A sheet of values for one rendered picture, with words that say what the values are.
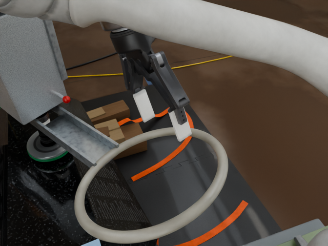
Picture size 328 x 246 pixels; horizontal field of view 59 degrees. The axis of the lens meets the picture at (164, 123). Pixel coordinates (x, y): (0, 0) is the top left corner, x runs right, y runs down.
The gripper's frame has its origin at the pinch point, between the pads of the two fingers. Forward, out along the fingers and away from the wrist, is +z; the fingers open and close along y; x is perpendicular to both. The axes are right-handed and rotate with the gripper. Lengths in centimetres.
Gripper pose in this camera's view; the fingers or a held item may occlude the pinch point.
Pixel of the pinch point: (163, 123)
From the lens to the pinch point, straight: 59.1
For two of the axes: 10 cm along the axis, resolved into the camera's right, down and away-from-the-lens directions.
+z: 3.0, 8.3, 4.7
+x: -7.9, 4.9, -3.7
